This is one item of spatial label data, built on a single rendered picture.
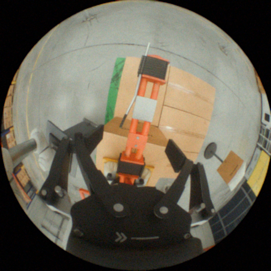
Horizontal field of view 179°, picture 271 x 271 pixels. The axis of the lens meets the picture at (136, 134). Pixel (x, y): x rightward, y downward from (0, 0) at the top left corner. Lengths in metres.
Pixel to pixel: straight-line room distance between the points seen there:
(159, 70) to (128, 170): 0.35
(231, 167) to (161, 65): 1.50
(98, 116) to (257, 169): 7.87
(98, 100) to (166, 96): 0.97
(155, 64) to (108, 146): 0.42
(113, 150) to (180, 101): 0.70
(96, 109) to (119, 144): 1.08
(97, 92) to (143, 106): 1.26
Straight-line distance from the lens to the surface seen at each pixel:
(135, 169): 0.37
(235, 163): 1.59
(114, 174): 0.57
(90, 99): 1.54
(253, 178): 7.41
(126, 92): 0.84
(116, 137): 0.47
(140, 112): 0.29
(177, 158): 0.15
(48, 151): 0.93
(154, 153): 0.51
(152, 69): 0.30
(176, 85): 0.92
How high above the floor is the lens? 1.38
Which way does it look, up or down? 70 degrees down
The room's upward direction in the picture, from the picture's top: 180 degrees counter-clockwise
